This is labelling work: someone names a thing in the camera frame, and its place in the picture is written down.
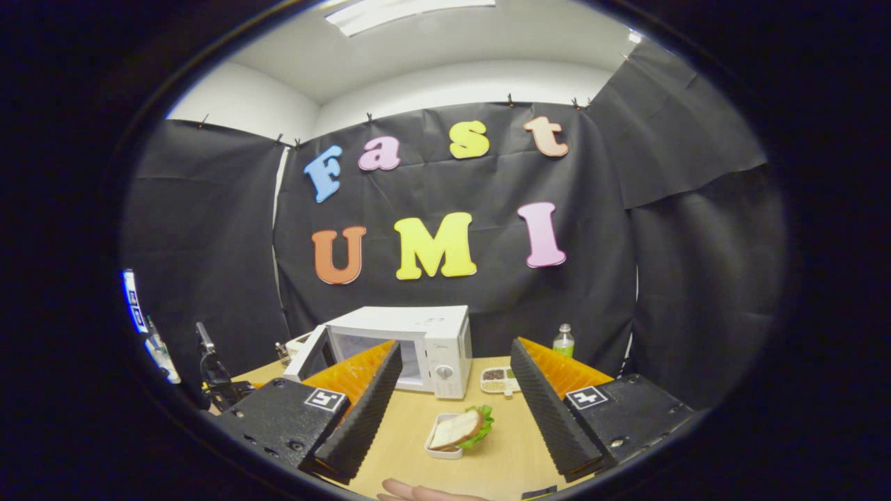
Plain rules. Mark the sandwich with lettuce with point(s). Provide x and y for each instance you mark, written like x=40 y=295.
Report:
x=456 y=428

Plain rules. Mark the long ceiling light panel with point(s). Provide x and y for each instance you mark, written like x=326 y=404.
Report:
x=411 y=12

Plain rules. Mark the small white rectangular dish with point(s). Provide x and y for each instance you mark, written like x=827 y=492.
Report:
x=445 y=454

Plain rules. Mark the white divided dish of grains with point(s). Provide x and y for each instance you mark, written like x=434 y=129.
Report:
x=495 y=380

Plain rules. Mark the green drink bottle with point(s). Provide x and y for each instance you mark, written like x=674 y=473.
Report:
x=564 y=342

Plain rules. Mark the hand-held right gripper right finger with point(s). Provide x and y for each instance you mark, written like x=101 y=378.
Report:
x=550 y=417

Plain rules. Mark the small ceiling light panel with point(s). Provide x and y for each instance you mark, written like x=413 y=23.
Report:
x=634 y=36

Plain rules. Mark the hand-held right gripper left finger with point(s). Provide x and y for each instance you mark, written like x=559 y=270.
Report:
x=362 y=417

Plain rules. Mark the black backdrop cloth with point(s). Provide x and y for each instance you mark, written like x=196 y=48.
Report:
x=487 y=292

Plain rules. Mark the white microwave oven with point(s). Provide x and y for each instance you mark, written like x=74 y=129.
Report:
x=445 y=327

